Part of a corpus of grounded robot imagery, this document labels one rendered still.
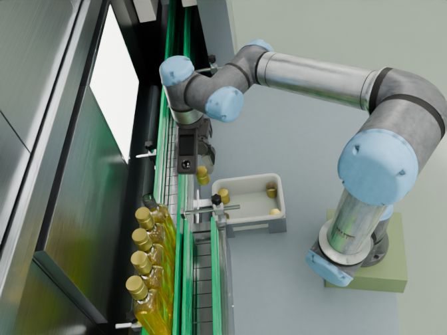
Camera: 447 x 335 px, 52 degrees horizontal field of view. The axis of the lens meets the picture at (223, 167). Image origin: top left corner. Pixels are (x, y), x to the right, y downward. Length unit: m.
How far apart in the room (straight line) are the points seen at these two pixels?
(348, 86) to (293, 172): 0.76
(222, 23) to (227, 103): 0.96
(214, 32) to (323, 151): 0.65
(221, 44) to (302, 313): 1.10
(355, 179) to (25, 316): 0.61
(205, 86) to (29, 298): 0.52
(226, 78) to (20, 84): 0.40
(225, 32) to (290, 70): 0.96
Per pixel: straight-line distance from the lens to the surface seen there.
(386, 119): 0.75
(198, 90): 0.96
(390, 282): 1.33
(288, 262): 1.40
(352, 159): 0.73
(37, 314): 0.93
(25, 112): 0.96
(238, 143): 1.71
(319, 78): 0.91
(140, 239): 1.02
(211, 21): 1.85
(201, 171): 1.23
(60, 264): 0.95
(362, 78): 0.87
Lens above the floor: 1.99
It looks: 49 degrees down
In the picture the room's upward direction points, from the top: 13 degrees counter-clockwise
